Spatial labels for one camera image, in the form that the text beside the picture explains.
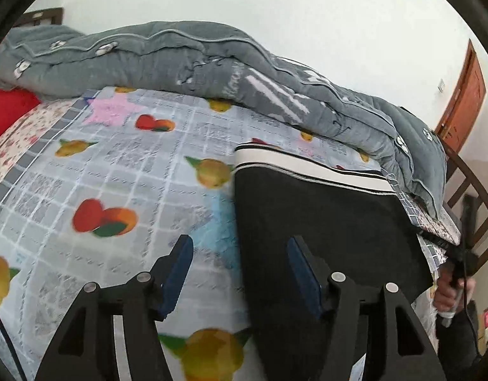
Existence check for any fruit print bed cover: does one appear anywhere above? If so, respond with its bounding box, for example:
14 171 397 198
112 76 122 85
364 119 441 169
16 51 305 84
0 86 461 381

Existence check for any dark wooden headboard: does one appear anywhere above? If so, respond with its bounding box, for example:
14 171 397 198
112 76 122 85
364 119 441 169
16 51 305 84
13 7 64 28

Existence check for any red pillow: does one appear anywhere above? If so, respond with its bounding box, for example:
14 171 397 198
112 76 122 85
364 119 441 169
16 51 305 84
0 89 40 137

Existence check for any grey quilted duvet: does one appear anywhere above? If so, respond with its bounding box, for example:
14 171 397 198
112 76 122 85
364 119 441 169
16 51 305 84
0 21 446 217

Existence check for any white wall switch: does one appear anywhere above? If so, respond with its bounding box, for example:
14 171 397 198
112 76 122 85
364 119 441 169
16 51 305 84
438 79 445 93

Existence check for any orange wooden door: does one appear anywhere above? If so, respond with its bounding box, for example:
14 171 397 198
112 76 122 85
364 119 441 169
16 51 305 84
435 40 487 152

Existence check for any red floral bed sheet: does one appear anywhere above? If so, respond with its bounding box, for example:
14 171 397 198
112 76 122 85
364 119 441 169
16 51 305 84
0 99 75 183

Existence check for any person right hand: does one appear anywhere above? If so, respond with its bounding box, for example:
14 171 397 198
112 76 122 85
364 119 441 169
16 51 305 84
433 262 476 314

